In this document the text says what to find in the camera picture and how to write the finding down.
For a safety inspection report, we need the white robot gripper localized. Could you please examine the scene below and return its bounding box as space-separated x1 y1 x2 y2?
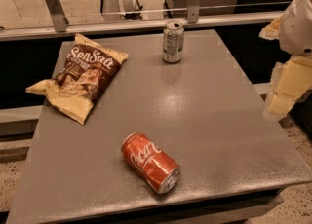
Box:
259 0 312 121

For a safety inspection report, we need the red Coca-Cola can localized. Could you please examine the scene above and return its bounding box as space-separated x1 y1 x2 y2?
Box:
121 132 180 194

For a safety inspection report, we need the silver green soda can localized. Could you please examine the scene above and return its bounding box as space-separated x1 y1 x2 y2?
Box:
163 21 184 63

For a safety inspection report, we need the Sea Salt chips bag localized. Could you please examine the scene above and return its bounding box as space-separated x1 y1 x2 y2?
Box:
26 33 128 125

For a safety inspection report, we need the grey horizontal metal rail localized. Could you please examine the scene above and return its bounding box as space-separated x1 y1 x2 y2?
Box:
0 11 283 41

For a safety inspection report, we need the grey metal bracket left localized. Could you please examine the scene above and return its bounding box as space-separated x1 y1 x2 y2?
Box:
45 0 69 32

